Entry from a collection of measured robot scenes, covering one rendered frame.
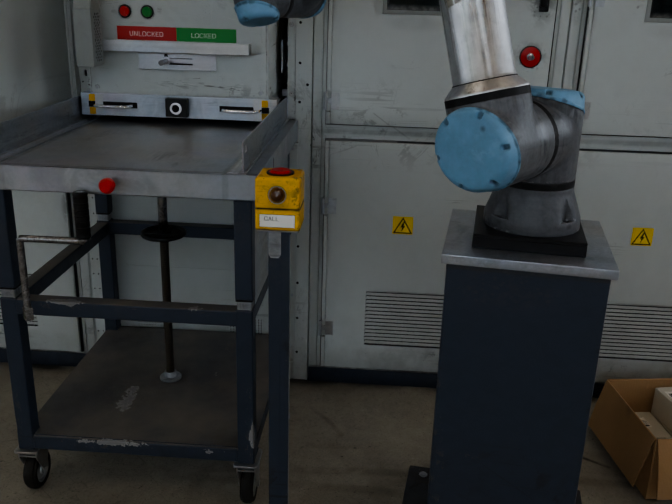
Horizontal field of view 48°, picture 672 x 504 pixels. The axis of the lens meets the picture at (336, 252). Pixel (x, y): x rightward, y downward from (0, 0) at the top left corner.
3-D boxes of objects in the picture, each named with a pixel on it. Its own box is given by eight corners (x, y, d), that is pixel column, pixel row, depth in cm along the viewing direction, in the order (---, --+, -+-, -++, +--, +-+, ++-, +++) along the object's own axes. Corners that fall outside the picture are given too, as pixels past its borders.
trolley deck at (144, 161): (259, 201, 157) (259, 173, 155) (-30, 188, 161) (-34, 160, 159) (297, 139, 221) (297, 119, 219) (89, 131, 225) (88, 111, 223)
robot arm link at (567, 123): (589, 175, 151) (601, 85, 145) (550, 190, 138) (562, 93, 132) (519, 162, 160) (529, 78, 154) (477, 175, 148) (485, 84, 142)
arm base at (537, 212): (573, 214, 160) (580, 167, 157) (584, 242, 143) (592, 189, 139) (482, 207, 164) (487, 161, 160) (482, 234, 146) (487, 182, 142)
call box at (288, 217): (299, 234, 135) (299, 178, 131) (254, 231, 135) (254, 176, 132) (304, 220, 142) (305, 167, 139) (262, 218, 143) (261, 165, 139)
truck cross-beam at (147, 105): (276, 122, 205) (276, 99, 203) (81, 114, 208) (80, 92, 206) (279, 119, 210) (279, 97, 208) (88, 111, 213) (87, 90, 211)
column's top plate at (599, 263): (598, 229, 166) (599, 220, 166) (618, 281, 137) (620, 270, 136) (451, 216, 172) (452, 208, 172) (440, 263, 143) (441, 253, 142)
